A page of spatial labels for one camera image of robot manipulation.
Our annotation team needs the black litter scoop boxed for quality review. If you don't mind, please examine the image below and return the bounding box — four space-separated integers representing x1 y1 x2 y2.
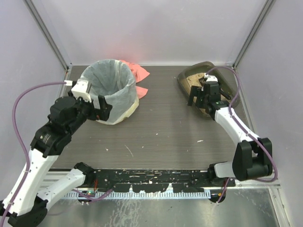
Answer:
198 78 232 100

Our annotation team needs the dark translucent litter box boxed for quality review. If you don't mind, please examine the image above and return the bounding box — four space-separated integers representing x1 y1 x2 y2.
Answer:
177 61 239 119

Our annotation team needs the trash bin with white liner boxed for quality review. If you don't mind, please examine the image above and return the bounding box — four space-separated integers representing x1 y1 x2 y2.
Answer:
80 59 139 125

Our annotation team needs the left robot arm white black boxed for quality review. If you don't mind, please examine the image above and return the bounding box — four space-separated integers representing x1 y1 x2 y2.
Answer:
0 96 99 227

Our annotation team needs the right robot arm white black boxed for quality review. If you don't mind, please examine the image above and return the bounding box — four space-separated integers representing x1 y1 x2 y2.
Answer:
188 81 278 183

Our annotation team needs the pink cloth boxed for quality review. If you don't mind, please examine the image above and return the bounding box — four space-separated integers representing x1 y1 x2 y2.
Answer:
120 60 150 99

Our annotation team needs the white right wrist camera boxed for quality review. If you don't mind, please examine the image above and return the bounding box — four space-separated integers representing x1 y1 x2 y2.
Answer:
204 73 218 82

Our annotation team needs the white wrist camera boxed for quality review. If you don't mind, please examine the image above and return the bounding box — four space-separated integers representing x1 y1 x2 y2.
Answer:
204 73 218 82
71 79 92 103

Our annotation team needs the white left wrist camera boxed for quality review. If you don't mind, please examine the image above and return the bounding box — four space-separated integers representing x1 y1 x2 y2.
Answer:
71 79 92 103

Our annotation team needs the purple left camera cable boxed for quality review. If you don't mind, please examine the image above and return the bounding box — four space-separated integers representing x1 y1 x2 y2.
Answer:
0 81 68 220

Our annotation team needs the purple camera cable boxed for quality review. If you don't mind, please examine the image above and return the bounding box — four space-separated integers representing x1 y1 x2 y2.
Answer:
0 81 68 220
205 66 278 183

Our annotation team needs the left aluminium frame post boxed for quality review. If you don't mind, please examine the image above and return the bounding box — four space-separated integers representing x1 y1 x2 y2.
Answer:
23 0 71 71

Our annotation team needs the aluminium frame post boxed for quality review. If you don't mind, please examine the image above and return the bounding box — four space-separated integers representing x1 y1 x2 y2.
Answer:
23 0 71 71
232 0 276 69

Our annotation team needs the white slotted cable duct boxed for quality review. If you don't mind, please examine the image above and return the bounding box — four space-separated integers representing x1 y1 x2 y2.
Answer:
66 190 211 200

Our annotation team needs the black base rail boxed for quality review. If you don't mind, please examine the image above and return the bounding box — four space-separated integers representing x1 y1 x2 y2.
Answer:
95 169 211 193

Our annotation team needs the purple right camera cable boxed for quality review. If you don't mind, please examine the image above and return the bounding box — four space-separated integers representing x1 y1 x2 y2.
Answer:
205 66 278 183

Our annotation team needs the right aluminium frame post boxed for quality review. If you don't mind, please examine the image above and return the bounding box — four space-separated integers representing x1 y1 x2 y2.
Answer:
232 0 276 69

